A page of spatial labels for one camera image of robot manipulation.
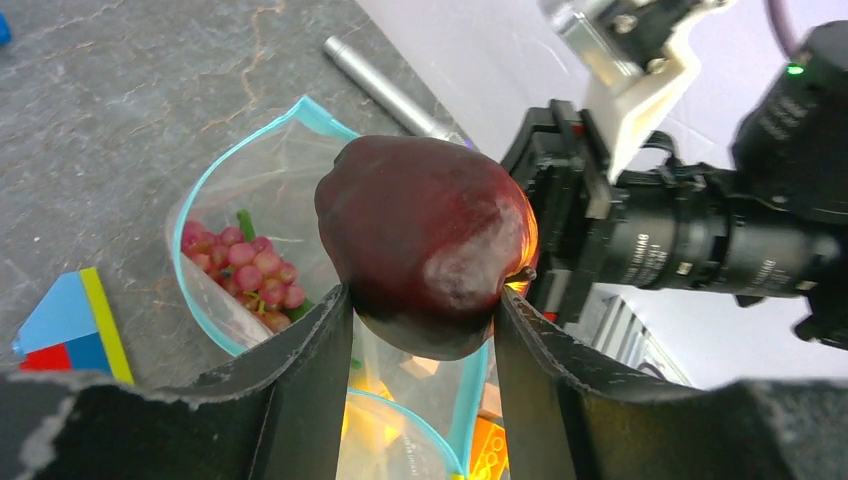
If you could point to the dark red apple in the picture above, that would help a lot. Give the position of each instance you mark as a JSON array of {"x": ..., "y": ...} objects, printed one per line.
[{"x": 425, "y": 234}]

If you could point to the red grape bunch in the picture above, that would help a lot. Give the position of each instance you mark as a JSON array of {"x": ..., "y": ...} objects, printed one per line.
[{"x": 217, "y": 254}]

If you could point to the aluminium frame rail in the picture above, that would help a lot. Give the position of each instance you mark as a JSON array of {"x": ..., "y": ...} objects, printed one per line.
[{"x": 615, "y": 330}]

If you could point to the orange translucent brick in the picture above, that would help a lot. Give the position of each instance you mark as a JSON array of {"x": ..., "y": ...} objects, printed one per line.
[{"x": 489, "y": 455}]

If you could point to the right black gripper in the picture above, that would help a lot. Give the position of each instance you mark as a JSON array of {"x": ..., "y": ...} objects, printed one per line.
[{"x": 774, "y": 225}]

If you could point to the yellow lemon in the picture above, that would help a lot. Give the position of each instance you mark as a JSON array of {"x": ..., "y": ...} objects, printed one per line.
[{"x": 371, "y": 419}]

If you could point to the red blue yellow block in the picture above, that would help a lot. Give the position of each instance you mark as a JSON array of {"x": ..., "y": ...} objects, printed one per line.
[{"x": 73, "y": 328}]

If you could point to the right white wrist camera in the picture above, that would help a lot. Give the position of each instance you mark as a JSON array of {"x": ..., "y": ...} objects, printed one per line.
[{"x": 640, "y": 59}]

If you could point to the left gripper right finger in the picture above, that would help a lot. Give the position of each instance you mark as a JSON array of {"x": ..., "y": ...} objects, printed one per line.
[{"x": 570, "y": 412}]

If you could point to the clear zip top bag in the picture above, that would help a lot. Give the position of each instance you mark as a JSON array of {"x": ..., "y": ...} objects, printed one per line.
[{"x": 273, "y": 174}]

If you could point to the green cucumber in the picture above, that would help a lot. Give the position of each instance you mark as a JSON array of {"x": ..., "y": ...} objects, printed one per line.
[{"x": 269, "y": 281}]

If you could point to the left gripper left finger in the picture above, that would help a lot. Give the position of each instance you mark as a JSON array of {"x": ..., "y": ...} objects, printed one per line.
[{"x": 274, "y": 412}]

